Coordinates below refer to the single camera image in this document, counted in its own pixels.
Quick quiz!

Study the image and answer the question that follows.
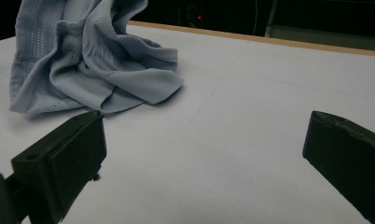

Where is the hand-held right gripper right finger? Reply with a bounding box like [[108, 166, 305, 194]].
[[302, 110, 375, 224]]

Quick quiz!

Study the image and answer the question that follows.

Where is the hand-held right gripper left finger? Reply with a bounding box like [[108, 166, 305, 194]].
[[10, 109, 108, 224]]

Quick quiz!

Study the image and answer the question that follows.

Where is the light blue t-shirt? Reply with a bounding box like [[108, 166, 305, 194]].
[[8, 0, 185, 115]]

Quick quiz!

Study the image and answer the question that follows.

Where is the white board sheet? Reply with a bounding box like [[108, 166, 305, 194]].
[[0, 24, 375, 224]]

